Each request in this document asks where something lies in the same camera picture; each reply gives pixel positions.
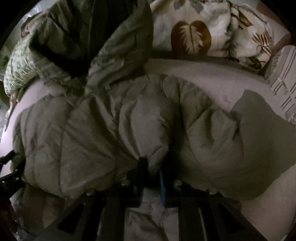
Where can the olive green puffer jacket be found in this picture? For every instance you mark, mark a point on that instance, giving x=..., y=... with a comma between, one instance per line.
x=110, y=113

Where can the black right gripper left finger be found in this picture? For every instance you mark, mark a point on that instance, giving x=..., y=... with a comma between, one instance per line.
x=103, y=216

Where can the striped floral cushion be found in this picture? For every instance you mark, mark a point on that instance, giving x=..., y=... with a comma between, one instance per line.
x=280, y=77

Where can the green white checked pillow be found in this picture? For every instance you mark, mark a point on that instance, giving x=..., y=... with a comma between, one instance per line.
x=20, y=68

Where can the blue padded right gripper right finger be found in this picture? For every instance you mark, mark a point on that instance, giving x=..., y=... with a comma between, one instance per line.
x=200, y=216

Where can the pink bed mattress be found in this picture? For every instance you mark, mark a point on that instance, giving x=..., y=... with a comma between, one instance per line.
x=224, y=85

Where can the leaf print blanket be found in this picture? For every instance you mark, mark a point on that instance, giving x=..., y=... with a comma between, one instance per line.
x=222, y=29

